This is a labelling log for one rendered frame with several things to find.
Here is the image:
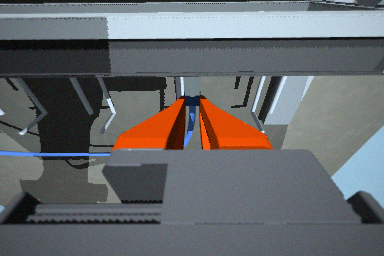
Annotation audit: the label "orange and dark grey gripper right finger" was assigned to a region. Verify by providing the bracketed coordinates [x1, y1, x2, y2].
[199, 95, 273, 150]

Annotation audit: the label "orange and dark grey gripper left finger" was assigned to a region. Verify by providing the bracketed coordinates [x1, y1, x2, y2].
[111, 95, 186, 152]

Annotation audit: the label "blue patch cord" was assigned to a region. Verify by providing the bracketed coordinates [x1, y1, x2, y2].
[0, 106, 196, 157]

